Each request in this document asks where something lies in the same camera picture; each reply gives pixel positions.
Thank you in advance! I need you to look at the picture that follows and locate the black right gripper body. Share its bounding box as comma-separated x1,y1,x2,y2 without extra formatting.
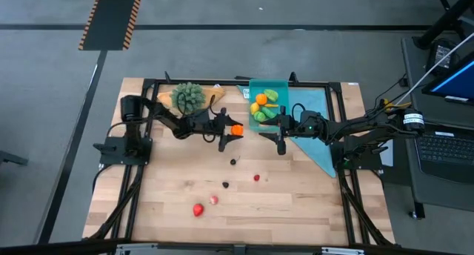
276,105,308,155

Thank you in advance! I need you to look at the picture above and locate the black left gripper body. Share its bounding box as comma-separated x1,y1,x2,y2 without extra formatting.
202,107,229,152

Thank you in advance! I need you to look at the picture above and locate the teal translucent tupperware container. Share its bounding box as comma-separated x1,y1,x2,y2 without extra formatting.
248,79,290,133

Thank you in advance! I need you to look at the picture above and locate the mustard yellow cloth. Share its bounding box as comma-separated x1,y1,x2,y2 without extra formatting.
156,85,227,110

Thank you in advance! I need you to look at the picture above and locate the light blue cloth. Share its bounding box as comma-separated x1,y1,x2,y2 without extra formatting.
236,85,337,179

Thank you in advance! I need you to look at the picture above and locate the artificial green potted plant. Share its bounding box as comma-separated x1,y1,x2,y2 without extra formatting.
170,82,207,114

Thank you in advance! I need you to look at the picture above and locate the grey equipment cart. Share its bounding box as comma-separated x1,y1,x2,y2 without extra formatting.
401,34,474,221

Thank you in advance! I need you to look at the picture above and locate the black hazard-striped floor mat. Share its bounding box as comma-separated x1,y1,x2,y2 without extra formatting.
78,0,144,51

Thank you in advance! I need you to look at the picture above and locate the black laptop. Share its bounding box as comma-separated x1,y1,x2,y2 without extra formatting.
413,123,474,185

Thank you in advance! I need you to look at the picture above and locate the black power adapter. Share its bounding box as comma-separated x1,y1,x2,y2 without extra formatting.
425,38,460,75

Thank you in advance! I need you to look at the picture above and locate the monitor with blue screen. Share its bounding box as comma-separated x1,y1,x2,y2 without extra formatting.
421,58,474,107

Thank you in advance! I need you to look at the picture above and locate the black stand pole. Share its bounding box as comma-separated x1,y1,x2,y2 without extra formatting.
413,0,474,50

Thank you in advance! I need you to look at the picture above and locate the grey chair leg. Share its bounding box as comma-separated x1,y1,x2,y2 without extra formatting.
0,149,30,167

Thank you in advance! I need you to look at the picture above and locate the silver aluminium bracket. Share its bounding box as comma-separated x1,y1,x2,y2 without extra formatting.
114,242,158,255
321,246,366,255

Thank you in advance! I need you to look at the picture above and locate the white cable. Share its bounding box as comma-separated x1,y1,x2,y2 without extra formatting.
393,31,474,108

